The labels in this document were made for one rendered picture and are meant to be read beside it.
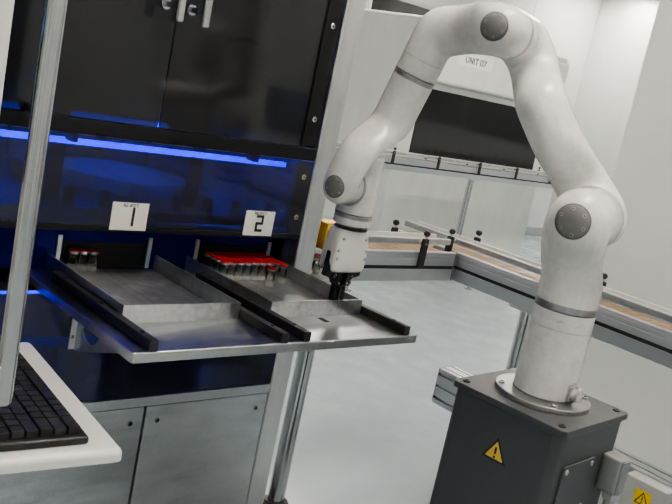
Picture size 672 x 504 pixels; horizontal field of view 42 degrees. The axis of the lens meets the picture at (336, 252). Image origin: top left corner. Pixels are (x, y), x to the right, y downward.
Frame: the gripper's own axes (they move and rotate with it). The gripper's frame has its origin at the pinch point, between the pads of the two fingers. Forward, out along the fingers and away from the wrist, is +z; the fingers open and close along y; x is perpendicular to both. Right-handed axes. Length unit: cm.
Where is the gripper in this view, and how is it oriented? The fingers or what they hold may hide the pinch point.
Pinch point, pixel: (336, 292)
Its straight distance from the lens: 195.5
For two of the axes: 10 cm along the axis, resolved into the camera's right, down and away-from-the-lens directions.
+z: -2.0, 9.6, 1.9
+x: 6.5, 2.8, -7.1
